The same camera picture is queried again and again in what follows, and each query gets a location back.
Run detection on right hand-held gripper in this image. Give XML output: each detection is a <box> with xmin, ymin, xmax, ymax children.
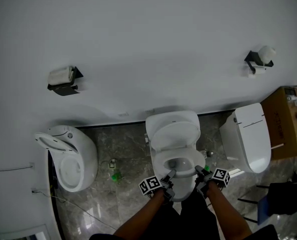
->
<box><xmin>194</xmin><ymin>165</ymin><xmax>232</xmax><ymax>200</ymax></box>

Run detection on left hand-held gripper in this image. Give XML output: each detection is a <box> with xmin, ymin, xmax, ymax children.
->
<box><xmin>137</xmin><ymin>169</ymin><xmax>178</xmax><ymax>205</ymax></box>

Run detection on white toilet lid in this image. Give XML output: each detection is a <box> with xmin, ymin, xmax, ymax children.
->
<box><xmin>150</xmin><ymin>120</ymin><xmax>201</xmax><ymax>153</ymax></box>

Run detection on person's right forearm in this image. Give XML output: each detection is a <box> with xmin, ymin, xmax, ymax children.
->
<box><xmin>206</xmin><ymin>182</ymin><xmax>254</xmax><ymax>240</ymax></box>

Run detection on person's left forearm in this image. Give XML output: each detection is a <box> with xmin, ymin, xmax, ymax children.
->
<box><xmin>112</xmin><ymin>190</ymin><xmax>166</xmax><ymax>240</ymax></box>

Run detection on white toilet with tank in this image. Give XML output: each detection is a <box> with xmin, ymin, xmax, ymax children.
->
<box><xmin>145</xmin><ymin>110</ymin><xmax>206</xmax><ymax>203</ymax></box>

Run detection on white rectangular toilet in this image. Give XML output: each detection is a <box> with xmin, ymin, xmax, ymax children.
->
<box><xmin>218</xmin><ymin>102</ymin><xmax>272</xmax><ymax>174</ymax></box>

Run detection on white egg-shaped toilet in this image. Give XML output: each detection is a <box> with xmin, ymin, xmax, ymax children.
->
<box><xmin>34</xmin><ymin>125</ymin><xmax>99</xmax><ymax>193</ymax></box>

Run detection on person's black trousers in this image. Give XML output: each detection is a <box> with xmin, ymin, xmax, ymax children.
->
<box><xmin>135</xmin><ymin>189</ymin><xmax>224</xmax><ymax>240</ymax></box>

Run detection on black metal chair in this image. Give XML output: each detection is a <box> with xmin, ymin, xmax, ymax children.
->
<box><xmin>237</xmin><ymin>182</ymin><xmax>273</xmax><ymax>224</ymax></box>

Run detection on black cloth on chair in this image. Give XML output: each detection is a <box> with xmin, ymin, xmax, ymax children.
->
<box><xmin>265</xmin><ymin>173</ymin><xmax>297</xmax><ymax>216</ymax></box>

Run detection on large brown cardboard box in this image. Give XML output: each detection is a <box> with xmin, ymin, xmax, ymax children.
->
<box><xmin>260</xmin><ymin>85</ymin><xmax>297</xmax><ymax>161</ymax></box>

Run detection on person's black shirt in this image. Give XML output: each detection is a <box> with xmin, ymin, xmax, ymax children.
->
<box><xmin>88</xmin><ymin>223</ymin><xmax>277</xmax><ymax>240</ymax></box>

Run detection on crumpled white paper roll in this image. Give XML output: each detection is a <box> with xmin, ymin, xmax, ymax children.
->
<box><xmin>257</xmin><ymin>45</ymin><xmax>277</xmax><ymax>66</ymax></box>

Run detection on black-framed window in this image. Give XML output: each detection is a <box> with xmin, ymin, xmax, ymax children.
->
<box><xmin>0</xmin><ymin>223</ymin><xmax>50</xmax><ymax>240</ymax></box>

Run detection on folded white towel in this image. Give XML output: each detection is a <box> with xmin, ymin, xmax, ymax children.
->
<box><xmin>47</xmin><ymin>65</ymin><xmax>76</xmax><ymax>86</ymax></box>

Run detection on thin white floor cable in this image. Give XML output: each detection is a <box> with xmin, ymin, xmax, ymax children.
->
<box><xmin>32</xmin><ymin>188</ymin><xmax>118</xmax><ymax>232</ymax></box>

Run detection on black wall shelf holder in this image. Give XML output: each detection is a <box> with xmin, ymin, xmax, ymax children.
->
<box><xmin>47</xmin><ymin>66</ymin><xmax>84</xmax><ymax>97</ymax></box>
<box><xmin>243</xmin><ymin>49</ymin><xmax>274</xmax><ymax>74</ymax></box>

